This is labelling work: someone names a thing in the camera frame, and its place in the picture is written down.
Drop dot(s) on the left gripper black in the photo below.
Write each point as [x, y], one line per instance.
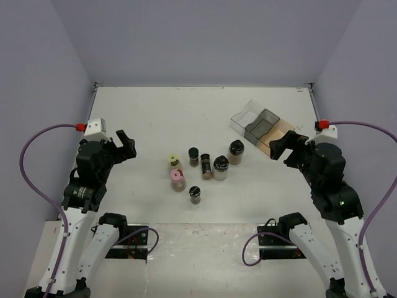
[126, 151]

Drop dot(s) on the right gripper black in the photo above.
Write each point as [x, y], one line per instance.
[291, 139]

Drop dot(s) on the brown spice jar black lid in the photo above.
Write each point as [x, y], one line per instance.
[235, 152]

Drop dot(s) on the yellow lid spice jar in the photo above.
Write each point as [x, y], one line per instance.
[174, 162]

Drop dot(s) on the large white salt jar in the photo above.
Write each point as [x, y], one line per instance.
[220, 168]

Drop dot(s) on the pink lid spice jar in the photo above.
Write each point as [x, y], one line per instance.
[178, 182]

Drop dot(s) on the black label spice bottle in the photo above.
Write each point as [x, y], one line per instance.
[206, 166]

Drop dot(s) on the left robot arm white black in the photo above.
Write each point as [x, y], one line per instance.
[70, 265]

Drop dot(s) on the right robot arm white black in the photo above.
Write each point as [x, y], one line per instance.
[322, 165]

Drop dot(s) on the clear tiered organizer tray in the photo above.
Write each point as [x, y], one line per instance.
[259, 126]

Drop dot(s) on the black cap bottle upright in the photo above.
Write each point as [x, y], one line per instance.
[193, 153]

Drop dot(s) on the black grinder pepper bottle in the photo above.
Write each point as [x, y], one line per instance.
[195, 195]

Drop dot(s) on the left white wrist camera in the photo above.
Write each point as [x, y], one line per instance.
[96, 128]

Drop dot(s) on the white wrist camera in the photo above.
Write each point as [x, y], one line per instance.
[96, 128]
[328, 135]

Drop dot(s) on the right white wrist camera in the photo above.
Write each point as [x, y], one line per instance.
[328, 135]

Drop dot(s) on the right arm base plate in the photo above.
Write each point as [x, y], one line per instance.
[273, 248]

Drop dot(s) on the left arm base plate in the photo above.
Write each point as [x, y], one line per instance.
[133, 248]

